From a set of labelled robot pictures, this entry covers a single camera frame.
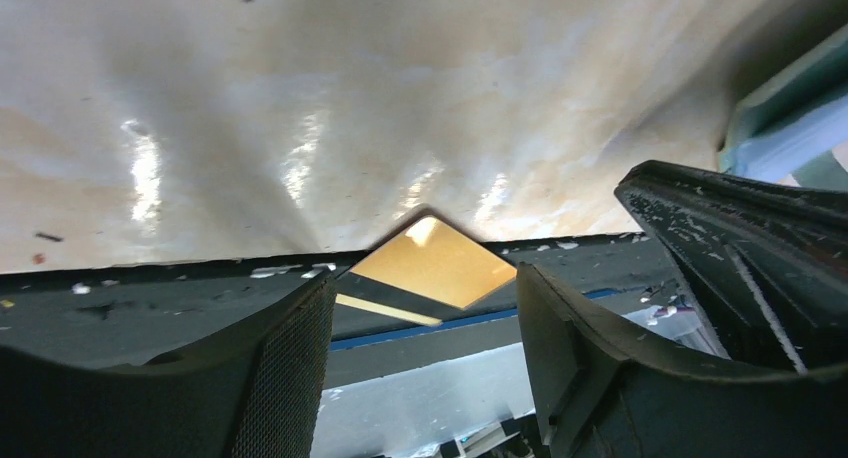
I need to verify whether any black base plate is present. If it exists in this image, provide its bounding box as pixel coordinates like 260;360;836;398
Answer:
1;233;675;370

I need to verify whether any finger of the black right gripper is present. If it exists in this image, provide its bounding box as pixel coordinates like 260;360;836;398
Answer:
615;161;847;372

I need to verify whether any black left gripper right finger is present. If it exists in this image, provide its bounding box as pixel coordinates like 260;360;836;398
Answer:
516;263;847;457

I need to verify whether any green leather card holder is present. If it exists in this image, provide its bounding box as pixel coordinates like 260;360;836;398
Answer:
718;27;847;192

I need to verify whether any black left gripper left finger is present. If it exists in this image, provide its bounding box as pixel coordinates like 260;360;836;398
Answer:
1;276;336;457

